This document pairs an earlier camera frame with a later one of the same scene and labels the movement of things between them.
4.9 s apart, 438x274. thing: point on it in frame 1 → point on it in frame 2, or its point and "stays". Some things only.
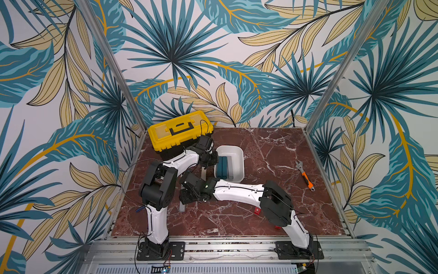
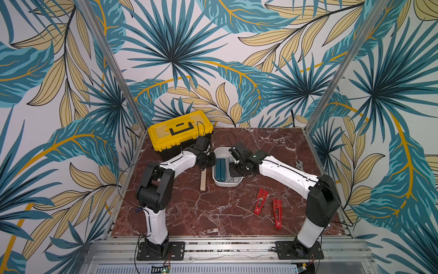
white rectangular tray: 230,167 stays
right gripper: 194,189 → 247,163
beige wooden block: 203,173 stays
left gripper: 215,160 stays
